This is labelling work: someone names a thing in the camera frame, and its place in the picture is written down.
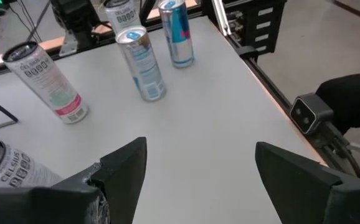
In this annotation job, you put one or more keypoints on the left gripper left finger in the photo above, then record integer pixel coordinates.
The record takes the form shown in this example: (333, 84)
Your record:
(121, 180)

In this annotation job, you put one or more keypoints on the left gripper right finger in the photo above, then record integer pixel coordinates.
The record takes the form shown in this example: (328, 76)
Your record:
(301, 193)

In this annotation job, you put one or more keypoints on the Celsius can blue label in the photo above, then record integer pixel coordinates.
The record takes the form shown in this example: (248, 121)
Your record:
(15, 169)

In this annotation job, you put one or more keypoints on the blue silver Red Bull can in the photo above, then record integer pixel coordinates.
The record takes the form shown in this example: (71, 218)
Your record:
(142, 65)
(178, 34)

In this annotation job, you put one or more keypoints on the Celsius can pink label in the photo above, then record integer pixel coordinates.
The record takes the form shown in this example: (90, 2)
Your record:
(46, 81)

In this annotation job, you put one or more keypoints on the white Celsius can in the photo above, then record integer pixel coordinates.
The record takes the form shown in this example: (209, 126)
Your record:
(124, 15)

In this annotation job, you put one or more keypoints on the black drawer cabinet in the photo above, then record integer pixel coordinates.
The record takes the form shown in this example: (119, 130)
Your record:
(270, 28)

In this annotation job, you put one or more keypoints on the silver aluminium bar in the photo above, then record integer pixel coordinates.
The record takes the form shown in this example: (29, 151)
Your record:
(221, 15)

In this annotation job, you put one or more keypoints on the grey camera box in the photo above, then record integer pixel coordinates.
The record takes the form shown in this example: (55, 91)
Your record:
(307, 113)

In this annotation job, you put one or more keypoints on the white metal bracket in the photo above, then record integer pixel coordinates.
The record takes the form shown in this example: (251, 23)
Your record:
(69, 46)

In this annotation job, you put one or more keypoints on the black frame clip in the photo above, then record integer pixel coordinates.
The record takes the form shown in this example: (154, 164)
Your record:
(248, 52)

